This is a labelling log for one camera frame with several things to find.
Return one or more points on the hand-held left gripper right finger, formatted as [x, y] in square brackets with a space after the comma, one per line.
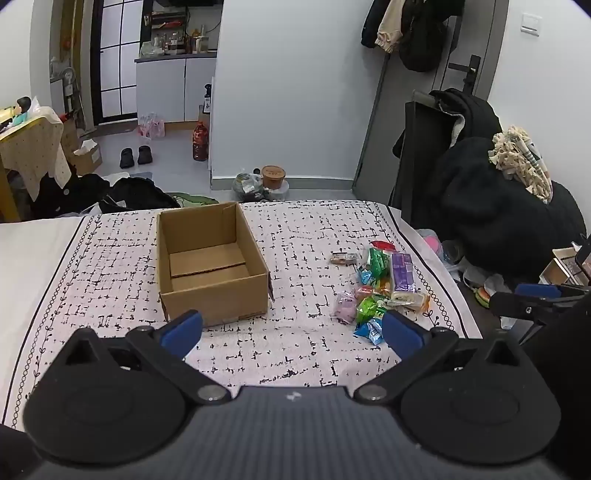
[404, 334]

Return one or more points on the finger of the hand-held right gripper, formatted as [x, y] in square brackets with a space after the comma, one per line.
[538, 290]
[512, 304]

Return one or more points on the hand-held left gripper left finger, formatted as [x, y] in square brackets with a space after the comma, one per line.
[182, 330]

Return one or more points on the blue snack packet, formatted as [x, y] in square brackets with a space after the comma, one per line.
[366, 276]
[371, 331]

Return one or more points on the clear brown biscuit packet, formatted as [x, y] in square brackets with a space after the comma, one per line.
[413, 302]

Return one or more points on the lime green snack packet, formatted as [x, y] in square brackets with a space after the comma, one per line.
[368, 308]

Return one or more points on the small orange snack packet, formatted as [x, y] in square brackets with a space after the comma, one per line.
[383, 286]

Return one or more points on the red orange snack packet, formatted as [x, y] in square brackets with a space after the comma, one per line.
[364, 291]

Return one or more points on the purple snack packet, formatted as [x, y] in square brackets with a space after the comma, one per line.
[401, 272]

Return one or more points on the pink snack packet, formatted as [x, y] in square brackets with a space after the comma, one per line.
[345, 308]

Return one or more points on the large green snack packet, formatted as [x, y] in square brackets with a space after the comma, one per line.
[377, 262]

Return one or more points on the red black white snack packet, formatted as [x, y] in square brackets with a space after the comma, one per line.
[381, 243]

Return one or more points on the small brown snack packet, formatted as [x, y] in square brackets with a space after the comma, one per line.
[344, 258]

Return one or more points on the small cardboard box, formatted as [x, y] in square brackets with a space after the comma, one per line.
[565, 267]

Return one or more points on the clear plastic container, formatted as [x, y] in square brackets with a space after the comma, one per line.
[452, 251]

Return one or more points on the grey and pink plush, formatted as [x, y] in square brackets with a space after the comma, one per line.
[431, 242]

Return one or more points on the black fleece clothing heap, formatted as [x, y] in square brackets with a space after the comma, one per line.
[485, 203]

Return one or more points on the beige tasselled blanket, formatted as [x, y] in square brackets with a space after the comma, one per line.
[521, 161]

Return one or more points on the black clothes pile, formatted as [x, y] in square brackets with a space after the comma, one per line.
[134, 194]

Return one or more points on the grey plastic bag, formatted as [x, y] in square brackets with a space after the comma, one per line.
[247, 184]

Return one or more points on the white bed sheet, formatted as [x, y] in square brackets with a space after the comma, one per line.
[27, 258]

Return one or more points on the black upright board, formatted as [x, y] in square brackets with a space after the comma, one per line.
[418, 157]

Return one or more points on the black slipper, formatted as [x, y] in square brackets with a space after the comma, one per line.
[145, 154]
[127, 158]

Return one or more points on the dark bottle with red cap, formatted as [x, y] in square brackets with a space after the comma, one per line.
[200, 141]

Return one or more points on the cardboard box with tissues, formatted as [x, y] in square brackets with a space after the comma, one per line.
[85, 157]

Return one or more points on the pink plastic bag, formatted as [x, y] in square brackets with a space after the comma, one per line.
[152, 124]

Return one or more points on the grey door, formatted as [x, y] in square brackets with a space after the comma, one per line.
[415, 115]

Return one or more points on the white spray bottle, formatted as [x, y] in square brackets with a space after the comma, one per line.
[207, 98]

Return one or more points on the table with dotted cloth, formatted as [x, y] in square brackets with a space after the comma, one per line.
[32, 143]

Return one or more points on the white kitchen cabinet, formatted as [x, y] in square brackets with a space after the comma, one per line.
[175, 87]

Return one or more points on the black framed glass door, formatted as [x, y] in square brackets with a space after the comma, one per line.
[115, 60]

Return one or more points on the small white fan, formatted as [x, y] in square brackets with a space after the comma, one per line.
[68, 76]

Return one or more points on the hanging black jacket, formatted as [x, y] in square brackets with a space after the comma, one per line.
[422, 32]

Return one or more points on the hanging beige garment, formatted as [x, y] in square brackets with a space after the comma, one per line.
[390, 25]

